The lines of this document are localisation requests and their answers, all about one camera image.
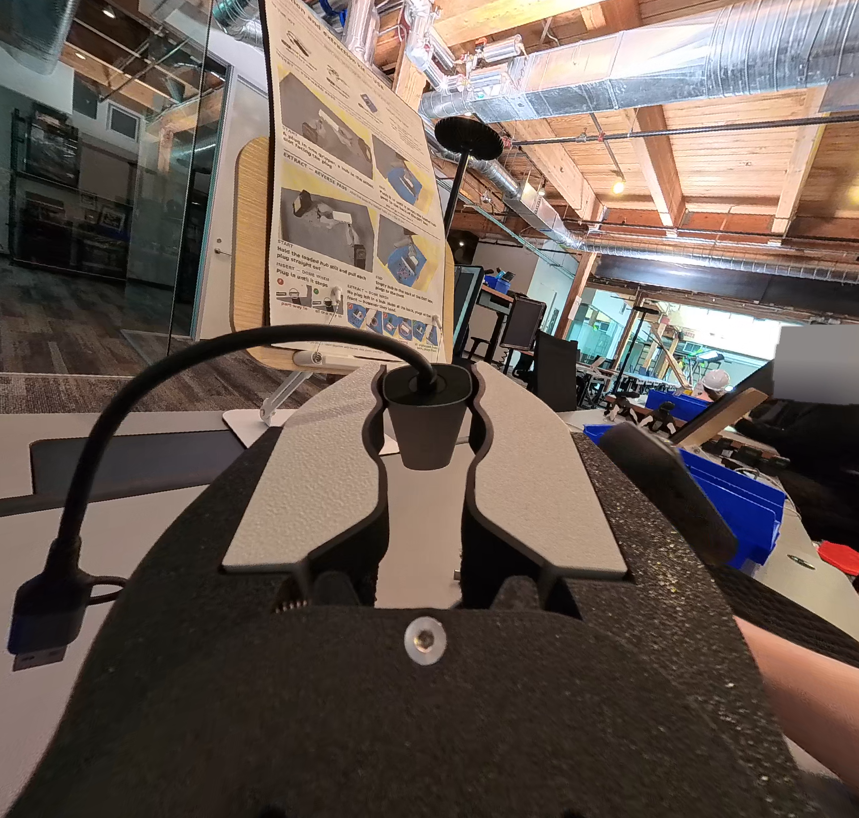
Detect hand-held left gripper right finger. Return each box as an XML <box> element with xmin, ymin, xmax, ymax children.
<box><xmin>464</xmin><ymin>362</ymin><xmax>630</xmax><ymax>579</ymax></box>

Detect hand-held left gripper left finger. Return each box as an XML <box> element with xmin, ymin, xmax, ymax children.
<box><xmin>220</xmin><ymin>362</ymin><xmax>390</xmax><ymax>598</ymax></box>

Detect black hub cable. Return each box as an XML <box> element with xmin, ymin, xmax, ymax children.
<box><xmin>8</xmin><ymin>325</ymin><xmax>440</xmax><ymax>673</ymax></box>

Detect person's right forearm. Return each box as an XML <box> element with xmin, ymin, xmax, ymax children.
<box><xmin>733</xmin><ymin>615</ymin><xmax>859</xmax><ymax>783</ymax></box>

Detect blue plastic bin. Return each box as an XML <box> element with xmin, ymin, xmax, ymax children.
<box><xmin>583</xmin><ymin>424</ymin><xmax>787</xmax><ymax>571</ymax></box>
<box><xmin>643</xmin><ymin>389</ymin><xmax>710</xmax><ymax>424</ymax></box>

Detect black computer monitor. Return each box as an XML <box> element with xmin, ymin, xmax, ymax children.
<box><xmin>500</xmin><ymin>297</ymin><xmax>548</xmax><ymax>352</ymax></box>

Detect black wrist rest pad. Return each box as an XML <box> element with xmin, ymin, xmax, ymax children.
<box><xmin>710</xmin><ymin>565</ymin><xmax>859</xmax><ymax>669</ymax></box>

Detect red plastic object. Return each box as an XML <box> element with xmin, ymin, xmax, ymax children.
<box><xmin>817</xmin><ymin>538</ymin><xmax>859</xmax><ymax>577</ymax></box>

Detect black framed cabinet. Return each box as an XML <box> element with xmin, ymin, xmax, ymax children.
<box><xmin>453</xmin><ymin>264</ymin><xmax>485</xmax><ymax>363</ymax></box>

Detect white door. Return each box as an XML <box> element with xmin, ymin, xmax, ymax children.
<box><xmin>193</xmin><ymin>60</ymin><xmax>271</xmax><ymax>344</ymax></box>

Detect printed instruction sheet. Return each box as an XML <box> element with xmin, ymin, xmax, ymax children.
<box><xmin>255</xmin><ymin>0</ymin><xmax>448</xmax><ymax>366</ymax></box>

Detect black ceiling pipe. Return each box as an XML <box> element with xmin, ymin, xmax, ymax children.
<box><xmin>510</xmin><ymin>112</ymin><xmax>859</xmax><ymax>149</ymax></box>

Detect black pole with round disc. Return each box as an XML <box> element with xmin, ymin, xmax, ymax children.
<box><xmin>434</xmin><ymin>118</ymin><xmax>506</xmax><ymax>237</ymax></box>

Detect black shelving rack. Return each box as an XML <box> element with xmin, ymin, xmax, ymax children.
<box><xmin>9</xmin><ymin>103</ymin><xmax>135</xmax><ymax>284</ymax></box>

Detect silver insulated pipes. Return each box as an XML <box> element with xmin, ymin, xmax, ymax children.
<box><xmin>305</xmin><ymin>0</ymin><xmax>526</xmax><ymax>96</ymax></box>

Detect silver rectangular foil duct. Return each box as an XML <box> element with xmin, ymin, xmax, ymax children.
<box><xmin>419</xmin><ymin>0</ymin><xmax>859</xmax><ymax>126</ymax></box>

